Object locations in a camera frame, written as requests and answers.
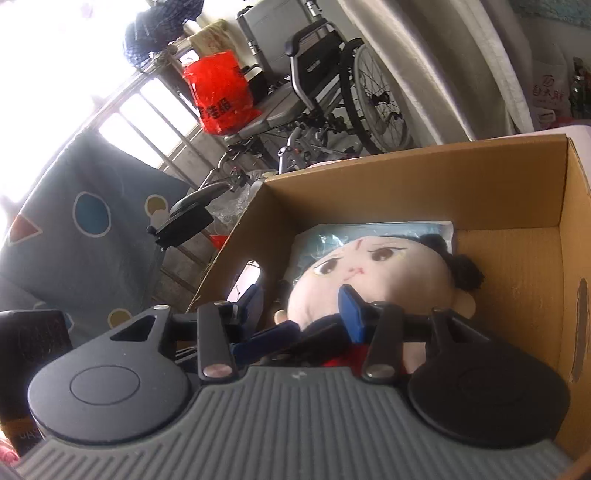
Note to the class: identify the white curtain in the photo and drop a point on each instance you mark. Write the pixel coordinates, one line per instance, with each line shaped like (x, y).
(438, 55)

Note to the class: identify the white printed plastic bag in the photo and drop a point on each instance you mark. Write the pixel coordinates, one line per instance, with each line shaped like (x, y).
(549, 83)

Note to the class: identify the blue white plastic packet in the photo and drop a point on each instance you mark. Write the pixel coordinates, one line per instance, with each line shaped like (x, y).
(332, 233)

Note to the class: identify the grey blanket with circles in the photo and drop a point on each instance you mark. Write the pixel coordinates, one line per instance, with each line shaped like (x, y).
(69, 258)

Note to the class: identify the small red plastic bag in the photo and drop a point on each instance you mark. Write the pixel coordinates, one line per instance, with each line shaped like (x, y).
(219, 241)

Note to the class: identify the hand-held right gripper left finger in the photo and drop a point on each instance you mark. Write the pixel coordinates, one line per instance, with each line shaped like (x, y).
(253, 300)

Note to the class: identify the metal window railing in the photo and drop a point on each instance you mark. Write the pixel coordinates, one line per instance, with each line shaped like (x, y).
(189, 267)

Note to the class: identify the dark blue checked cloth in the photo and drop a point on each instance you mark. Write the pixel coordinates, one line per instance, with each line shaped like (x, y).
(152, 32)

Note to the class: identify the black silver wheelchair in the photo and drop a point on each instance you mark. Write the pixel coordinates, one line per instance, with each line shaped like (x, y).
(318, 69)

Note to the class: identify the dark glass bottles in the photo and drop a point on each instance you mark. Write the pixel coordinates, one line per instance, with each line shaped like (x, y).
(579, 92)

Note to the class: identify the beige towel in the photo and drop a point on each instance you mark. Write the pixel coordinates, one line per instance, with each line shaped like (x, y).
(210, 34)

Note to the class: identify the brown cardboard box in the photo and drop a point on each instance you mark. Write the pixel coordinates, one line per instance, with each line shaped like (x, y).
(415, 194)

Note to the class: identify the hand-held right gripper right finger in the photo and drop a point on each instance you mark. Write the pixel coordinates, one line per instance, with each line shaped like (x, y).
(351, 318)

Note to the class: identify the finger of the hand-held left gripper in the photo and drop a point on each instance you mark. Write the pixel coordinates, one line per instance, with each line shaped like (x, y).
(318, 339)
(268, 341)

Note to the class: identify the plush doll with red clothes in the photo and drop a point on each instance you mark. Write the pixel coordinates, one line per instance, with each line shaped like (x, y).
(392, 277)

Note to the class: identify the silver metal case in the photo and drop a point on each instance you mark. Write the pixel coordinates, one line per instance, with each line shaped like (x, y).
(268, 37)

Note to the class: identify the crumpled clear plastic bag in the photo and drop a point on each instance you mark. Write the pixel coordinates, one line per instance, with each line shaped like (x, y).
(231, 203)

